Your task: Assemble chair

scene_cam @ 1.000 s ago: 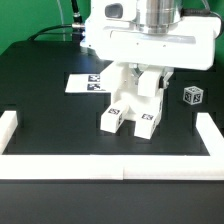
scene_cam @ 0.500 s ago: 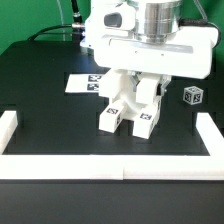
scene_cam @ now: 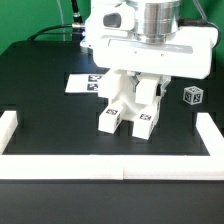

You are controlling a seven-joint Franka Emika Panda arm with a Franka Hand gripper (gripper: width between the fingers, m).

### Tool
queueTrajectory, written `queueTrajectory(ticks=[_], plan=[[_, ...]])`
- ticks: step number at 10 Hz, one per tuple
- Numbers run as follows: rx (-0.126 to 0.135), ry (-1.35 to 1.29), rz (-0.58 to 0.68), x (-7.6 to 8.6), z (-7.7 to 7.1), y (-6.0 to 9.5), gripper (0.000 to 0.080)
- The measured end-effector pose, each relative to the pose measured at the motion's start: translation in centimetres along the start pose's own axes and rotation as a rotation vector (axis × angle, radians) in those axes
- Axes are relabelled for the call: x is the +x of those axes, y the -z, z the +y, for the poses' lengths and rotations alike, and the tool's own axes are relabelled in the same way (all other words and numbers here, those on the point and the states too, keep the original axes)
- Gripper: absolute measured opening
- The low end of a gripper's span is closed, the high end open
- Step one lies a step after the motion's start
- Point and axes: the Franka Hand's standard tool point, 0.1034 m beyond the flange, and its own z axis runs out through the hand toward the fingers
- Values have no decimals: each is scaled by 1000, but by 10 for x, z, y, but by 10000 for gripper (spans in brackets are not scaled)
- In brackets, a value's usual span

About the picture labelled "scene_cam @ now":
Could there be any white chair seat part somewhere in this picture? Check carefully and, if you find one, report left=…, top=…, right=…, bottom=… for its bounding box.
left=108, top=97, right=161, bottom=123

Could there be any white chair back part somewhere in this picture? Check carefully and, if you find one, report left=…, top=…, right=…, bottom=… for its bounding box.
left=98, top=69, right=163, bottom=105

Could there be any white base tag plate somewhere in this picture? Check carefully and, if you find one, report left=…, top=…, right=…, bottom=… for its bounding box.
left=65, top=74, right=102, bottom=93

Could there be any grey thin cable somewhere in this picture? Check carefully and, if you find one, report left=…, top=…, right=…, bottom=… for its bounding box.
left=56, top=0, right=66, bottom=42

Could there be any white chair side bar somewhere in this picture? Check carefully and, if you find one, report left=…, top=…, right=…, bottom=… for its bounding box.
left=0, top=111, right=18, bottom=155

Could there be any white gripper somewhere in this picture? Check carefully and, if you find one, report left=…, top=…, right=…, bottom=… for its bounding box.
left=85, top=1, right=214, bottom=97

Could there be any white tagged cube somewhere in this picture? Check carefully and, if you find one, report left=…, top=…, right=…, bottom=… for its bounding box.
left=183, top=86, right=204, bottom=105

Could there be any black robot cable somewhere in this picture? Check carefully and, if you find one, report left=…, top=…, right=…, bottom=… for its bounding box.
left=27, top=0, right=88, bottom=42

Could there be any white U-shaped fence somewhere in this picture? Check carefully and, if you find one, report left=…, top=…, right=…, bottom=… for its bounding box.
left=0, top=113, right=224, bottom=180

